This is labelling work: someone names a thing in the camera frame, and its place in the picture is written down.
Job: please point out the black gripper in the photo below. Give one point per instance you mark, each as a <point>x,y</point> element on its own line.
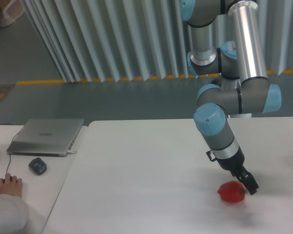
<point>234,164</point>

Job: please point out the red bell pepper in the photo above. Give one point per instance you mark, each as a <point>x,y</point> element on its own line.
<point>231,192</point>

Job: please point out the white sleeved forearm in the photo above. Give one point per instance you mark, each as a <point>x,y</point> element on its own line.
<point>14,214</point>

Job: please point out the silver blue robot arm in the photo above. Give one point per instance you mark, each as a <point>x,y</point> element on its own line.
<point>245,64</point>

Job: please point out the person's hand on mouse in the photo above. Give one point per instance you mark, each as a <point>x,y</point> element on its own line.
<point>11,185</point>

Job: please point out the white laptop plug connector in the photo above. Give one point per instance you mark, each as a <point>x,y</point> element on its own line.
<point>71,152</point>

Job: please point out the silver closed laptop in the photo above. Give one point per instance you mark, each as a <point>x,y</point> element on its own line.
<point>46,137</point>

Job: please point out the dark earbuds case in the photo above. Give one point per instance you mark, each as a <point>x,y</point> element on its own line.
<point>38,166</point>

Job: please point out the white folding partition screen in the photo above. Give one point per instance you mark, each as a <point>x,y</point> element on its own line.
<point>107,40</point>

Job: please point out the clear plastic bag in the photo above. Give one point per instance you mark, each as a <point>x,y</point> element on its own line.
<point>10,11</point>

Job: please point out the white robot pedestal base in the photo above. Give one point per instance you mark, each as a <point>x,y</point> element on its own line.
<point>239,115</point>

